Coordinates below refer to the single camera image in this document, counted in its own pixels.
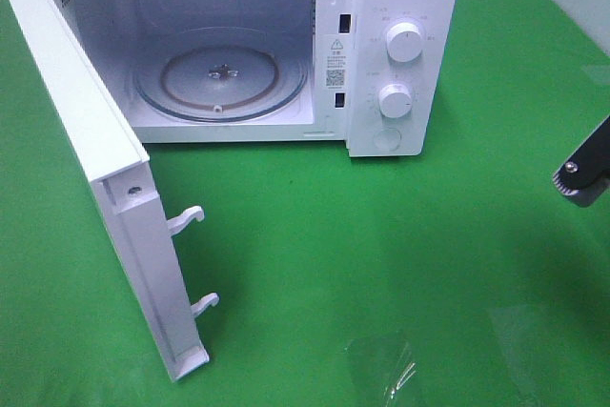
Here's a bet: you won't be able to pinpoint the white timer knob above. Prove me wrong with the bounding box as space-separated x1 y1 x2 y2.
378 84 413 119

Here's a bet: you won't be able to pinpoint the upper white power knob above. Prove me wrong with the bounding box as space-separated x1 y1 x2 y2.
386 21 424 63

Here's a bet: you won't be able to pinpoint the white microwave oven body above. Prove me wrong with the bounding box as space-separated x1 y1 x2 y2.
56 0 455 157

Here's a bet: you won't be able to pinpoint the round door release button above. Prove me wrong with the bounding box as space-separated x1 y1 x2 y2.
373 128 402 152

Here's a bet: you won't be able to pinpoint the glass microwave turntable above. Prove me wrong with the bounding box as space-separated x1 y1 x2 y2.
134 27 313 123

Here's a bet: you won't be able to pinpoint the white microwave door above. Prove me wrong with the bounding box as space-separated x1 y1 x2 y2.
9 0 219 380

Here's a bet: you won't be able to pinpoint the warning label sticker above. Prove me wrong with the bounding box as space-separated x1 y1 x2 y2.
322 34 349 92

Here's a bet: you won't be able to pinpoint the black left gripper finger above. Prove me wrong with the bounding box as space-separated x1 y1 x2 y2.
553 117 609 207

